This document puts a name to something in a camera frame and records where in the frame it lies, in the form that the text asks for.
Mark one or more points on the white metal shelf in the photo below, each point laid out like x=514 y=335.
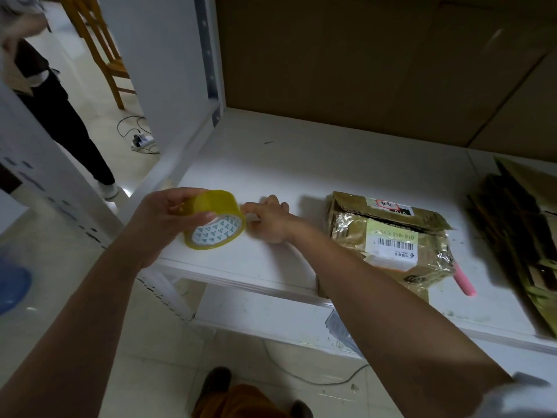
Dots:
x=305 y=161

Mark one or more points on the person's left forearm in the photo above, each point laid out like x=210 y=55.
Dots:
x=61 y=344

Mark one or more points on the blue round object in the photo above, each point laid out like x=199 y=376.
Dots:
x=13 y=287

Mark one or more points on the person's left leg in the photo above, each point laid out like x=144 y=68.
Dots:
x=231 y=400

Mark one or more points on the person's left hand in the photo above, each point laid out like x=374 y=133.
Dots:
x=161 y=222

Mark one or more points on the barcode label cardboard box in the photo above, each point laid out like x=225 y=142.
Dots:
x=383 y=222

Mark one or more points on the person's right forearm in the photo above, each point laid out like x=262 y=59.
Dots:
x=392 y=317

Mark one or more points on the person's right leg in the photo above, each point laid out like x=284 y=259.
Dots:
x=301 y=410

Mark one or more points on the pink utility knife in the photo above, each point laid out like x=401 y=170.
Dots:
x=465 y=280

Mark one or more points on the wooden chair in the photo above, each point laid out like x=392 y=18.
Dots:
x=100 y=48

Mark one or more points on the white power strip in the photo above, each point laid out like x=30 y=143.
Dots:
x=143 y=141

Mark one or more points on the yellow tape roll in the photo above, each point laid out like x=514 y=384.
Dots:
x=217 y=229

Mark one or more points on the person's leg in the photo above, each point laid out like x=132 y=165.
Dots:
x=231 y=400
x=61 y=117
x=301 y=410

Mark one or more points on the person's right hand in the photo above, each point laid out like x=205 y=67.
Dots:
x=270 y=220

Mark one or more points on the stack of cardboard boxes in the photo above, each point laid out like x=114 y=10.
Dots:
x=522 y=248

